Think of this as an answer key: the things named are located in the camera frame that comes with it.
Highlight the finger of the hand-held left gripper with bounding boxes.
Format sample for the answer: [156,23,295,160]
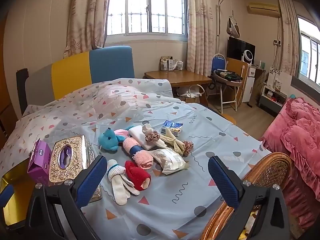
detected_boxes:
[0,184,15,208]

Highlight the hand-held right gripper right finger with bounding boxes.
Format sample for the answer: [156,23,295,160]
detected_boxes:
[208,156,292,240]

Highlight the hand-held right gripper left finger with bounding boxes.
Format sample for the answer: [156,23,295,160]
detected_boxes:
[25,155,108,240]

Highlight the brown satin scrunchie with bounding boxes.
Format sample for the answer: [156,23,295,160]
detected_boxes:
[146,131,160,143]
[181,141,194,158]

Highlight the cream ribbed cloth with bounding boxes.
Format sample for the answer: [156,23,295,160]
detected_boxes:
[159,130,187,155]

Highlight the clear embossed plastic tray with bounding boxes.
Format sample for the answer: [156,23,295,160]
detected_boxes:
[47,135,103,203]

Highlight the white knitted glove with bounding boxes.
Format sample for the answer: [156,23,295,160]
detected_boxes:
[107,159,140,206]

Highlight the blue teddy bear plush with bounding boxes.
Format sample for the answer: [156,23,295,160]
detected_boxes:
[98,127,137,153]

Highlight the purple cardboard box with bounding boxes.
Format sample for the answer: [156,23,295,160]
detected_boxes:
[27,139,52,184]

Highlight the red knitted sock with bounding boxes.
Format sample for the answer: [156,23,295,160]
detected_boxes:
[124,160,152,192]

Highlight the wicker chair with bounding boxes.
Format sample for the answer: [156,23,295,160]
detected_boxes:
[200,152,293,240]

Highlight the patterned plastic tablecloth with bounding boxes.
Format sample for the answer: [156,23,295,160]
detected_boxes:
[0,78,272,240]

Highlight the pink and blue sock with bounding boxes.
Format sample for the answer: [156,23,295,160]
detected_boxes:
[122,137,153,169]

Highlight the white plastic snack bag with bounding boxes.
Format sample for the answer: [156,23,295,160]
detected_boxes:
[151,148,190,175]

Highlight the beige knotted cloth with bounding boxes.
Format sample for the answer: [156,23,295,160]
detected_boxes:
[142,124,156,137]

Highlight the blue tissue pack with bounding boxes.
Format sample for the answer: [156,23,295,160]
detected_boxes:
[161,120,183,137]

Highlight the pink ruffled bedding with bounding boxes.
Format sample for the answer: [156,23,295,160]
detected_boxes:
[260,97,320,230]

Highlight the white tote bag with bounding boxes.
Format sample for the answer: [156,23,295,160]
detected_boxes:
[176,84,203,98]

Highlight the grey low shelf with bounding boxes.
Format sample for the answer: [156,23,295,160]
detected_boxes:
[259,85,288,110]

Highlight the white cabinet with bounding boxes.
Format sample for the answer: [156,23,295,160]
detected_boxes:
[241,65,257,105]

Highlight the wooden wardrobe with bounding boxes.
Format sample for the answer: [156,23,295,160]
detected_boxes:
[0,10,19,145]

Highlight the dark wooden chair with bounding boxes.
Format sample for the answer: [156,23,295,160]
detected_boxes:
[15,68,29,117]

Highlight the dark printed bag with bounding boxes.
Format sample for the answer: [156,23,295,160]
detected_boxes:
[215,69,243,82]

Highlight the wooden table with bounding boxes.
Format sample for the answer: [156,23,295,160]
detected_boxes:
[144,69,213,105]

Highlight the wooden board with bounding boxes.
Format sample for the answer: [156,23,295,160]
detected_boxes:
[226,57,248,80]

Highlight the blue padded chair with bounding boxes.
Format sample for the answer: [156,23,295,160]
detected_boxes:
[211,54,227,77]

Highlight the cluster of small containers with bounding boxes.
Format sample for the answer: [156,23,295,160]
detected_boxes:
[160,56,184,71]

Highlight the black television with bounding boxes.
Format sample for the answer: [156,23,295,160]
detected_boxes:
[227,37,256,64]

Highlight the beige patterned curtain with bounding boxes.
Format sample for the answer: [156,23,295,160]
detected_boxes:
[64,0,114,58]
[186,0,220,77]
[276,0,300,78]

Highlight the hanging grey bag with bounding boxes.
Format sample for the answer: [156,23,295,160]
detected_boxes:
[226,16,241,38]

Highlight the side window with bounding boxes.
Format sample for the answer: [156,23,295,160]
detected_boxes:
[297,15,320,85]

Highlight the metal pole stand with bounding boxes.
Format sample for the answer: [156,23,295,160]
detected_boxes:
[217,0,232,55]

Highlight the barred window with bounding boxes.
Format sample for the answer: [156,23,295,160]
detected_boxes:
[106,0,188,37]

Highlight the wall air conditioner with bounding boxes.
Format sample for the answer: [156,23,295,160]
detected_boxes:
[247,2,280,18]

